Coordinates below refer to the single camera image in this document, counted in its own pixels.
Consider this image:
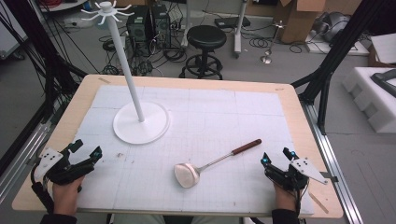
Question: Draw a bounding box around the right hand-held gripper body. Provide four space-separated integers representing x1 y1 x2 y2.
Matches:
264 157 329 191

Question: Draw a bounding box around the person's right hand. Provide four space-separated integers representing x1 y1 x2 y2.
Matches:
273 182 302 213

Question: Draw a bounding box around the white foam block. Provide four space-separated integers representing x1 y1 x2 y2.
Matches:
341 66 396 134

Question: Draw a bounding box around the black round stool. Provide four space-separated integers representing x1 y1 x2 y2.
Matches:
178 24 228 80

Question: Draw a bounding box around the flat black device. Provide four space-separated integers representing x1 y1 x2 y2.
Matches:
214 16 252 30

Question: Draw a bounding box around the white hook rack stand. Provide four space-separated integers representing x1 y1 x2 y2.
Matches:
80 0 172 146

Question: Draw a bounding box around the black frame strut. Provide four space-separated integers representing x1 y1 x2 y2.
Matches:
290 0 388 135
0 0 89 175

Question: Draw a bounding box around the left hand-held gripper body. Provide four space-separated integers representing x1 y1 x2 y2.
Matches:
32 147 96 187

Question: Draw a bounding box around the white stand leg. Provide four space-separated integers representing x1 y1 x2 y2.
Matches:
233 0 248 59
180 0 192 49

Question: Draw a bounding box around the bundle of floor cables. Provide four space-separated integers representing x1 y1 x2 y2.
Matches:
98 29 188 77

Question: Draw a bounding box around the person's left hand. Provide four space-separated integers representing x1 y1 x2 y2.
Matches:
51 175 86 217

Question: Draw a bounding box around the thin black cable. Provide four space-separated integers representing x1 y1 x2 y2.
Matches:
292 183 309 224

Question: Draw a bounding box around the black curved object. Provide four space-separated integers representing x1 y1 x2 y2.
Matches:
370 68 396 98

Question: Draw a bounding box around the metal ladle with wooden handle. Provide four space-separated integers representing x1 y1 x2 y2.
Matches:
173 138 262 189

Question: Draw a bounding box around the thick black cable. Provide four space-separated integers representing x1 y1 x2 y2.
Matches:
30 164 55 214

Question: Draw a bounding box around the thin wooden stick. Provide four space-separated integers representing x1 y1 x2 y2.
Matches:
307 190 330 215

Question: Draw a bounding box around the chrome metal stand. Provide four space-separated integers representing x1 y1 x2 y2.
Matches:
260 20 287 65

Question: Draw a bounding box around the aluminium rail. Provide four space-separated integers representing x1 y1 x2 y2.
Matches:
300 101 364 224
0 122 53 203

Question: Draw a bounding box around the white board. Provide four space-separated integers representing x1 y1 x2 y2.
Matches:
370 32 396 65

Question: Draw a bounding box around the large cardboard box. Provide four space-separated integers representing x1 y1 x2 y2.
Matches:
274 0 328 45

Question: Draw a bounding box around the white grid mat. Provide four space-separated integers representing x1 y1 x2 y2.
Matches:
73 85 316 217

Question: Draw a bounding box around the black computer tower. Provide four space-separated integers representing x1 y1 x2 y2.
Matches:
125 4 152 49
150 3 173 49

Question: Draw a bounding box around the grey rounded device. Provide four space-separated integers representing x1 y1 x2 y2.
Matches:
312 11 351 43

